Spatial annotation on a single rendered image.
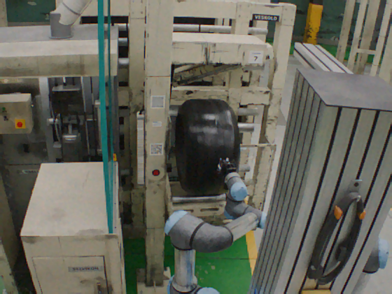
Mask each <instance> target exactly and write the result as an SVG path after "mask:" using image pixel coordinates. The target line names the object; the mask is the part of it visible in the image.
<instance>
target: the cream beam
mask: <svg viewBox="0 0 392 294"><path fill-rule="evenodd" d="M250 50H254V51H264V53H263V58H262V63H249V51H250ZM266 50H267V44H266V43H264V42H263V41H261V40H260V39H259V38H258V37H256V36H254V35H231V34H208V33H183V32H172V47H171V64H186V65H237V66H242V67H263V66H264V65H265V59H266V54H267V52H266Z"/></svg>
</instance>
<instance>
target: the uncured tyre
mask: <svg viewBox="0 0 392 294"><path fill-rule="evenodd" d="M175 147H176V166H177V172H178V179H179V183H180V185H181V187H182V189H184V190H185V191H186V192H187V193H188V194H191V195H210V194H222V193H226V192H227V191H228V190H226V189H225V190H224V189H223V183H224V180H225V178H222V177H221V176H220V175H218V173H217V169H218V165H219V163H220V159H221V161H222V160H227V158H228V161H229V162H230V161H233V160H234V163H235V162H236V172H237V173H238V172H239V163H240V136H239V126H238V122H237V117H236V115H235V112H234V110H233V109H232V107H231V106H230V105H229V104H228V103H227V102H226V101H223V100H221V99H187V101H185V102H184V103H183V104H182V105H181V106H180V107H179V109H178V114H177V119H176V136H175Z"/></svg>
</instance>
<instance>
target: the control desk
mask: <svg viewBox="0 0 392 294"><path fill-rule="evenodd" d="M20 238H21V242H22V246H23V249H24V252H25V255H26V258H27V263H28V266H29V271H30V274H31V276H32V280H33V282H34V287H35V290H36V294H126V280H125V263H124V259H123V254H124V247H123V237H122V229H121V223H120V203H119V184H118V162H114V168H113V234H112V233H111V234H109V230H108V218H107V215H106V194H105V182H104V170H103V162H72V163H52V164H43V163H42V164H41V168H40V169H39V174H38V177H37V179H36V184H35V186H34V189H33V193H32V196H31V199H30V203H29V206H28V210H27V212H26V216H25V219H24V223H23V228H22V230H21V235H20Z"/></svg>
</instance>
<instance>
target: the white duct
mask: <svg viewBox="0 0 392 294"><path fill-rule="evenodd" d="M89 1H90V0H62V3H61V4H60V5H59V7H58V8H57V10H56V11H55V12H56V13H60V14H61V17H60V20H59V22H60V23H61V24H64V25H71V23H72V22H73V21H74V19H75V18H76V16H77V15H79V14H80V12H81V11H82V9H83V8H84V7H85V6H86V5H87V4H88V2H89Z"/></svg>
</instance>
